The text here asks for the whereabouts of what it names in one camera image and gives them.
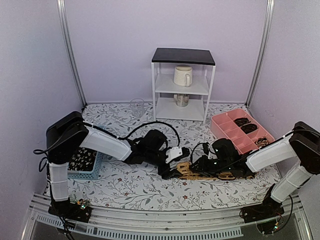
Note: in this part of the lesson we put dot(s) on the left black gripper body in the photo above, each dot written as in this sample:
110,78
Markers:
152,156

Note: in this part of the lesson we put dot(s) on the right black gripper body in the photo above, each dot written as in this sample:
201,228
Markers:
222,166

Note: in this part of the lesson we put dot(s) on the yellow beetle-print tie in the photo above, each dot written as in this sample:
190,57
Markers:
186,174

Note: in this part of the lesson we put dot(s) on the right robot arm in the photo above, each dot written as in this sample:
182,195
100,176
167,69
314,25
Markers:
302,142

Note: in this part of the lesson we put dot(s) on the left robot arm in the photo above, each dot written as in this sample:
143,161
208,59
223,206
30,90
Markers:
72,133

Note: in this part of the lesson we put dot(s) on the pink divided organizer tray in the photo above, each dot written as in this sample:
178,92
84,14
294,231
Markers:
223,126

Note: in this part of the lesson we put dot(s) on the floral table mat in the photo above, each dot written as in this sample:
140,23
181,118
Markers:
139,187

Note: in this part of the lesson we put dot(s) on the rolled black tie in tray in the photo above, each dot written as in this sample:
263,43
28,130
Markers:
249,128

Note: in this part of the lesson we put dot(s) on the rolled yellow-black tie in tray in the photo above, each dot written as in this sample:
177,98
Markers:
262,142

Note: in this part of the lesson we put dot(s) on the clear glass cup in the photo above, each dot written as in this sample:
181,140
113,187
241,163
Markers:
138,107

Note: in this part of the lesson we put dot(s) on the blue plastic basket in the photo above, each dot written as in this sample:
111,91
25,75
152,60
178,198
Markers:
88,175

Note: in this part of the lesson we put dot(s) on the black white-patterned tie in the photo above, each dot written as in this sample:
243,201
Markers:
83,160

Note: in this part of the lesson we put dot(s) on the white shelf with black top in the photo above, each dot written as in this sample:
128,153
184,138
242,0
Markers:
163,64

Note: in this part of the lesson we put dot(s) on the cream ceramic mug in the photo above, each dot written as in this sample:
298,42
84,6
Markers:
183,75

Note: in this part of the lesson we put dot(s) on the front aluminium rail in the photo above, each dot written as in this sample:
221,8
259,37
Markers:
109,223

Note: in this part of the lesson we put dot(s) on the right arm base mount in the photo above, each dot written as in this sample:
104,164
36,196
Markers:
267,209

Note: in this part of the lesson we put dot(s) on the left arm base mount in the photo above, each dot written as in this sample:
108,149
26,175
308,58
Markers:
78,211

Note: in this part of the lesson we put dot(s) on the right aluminium frame post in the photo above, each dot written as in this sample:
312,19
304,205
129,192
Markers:
270,4

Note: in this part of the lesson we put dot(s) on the aluminium frame post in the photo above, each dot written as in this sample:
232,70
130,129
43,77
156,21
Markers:
61,7
270,4

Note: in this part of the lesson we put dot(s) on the left aluminium frame post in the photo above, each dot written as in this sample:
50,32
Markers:
61,7

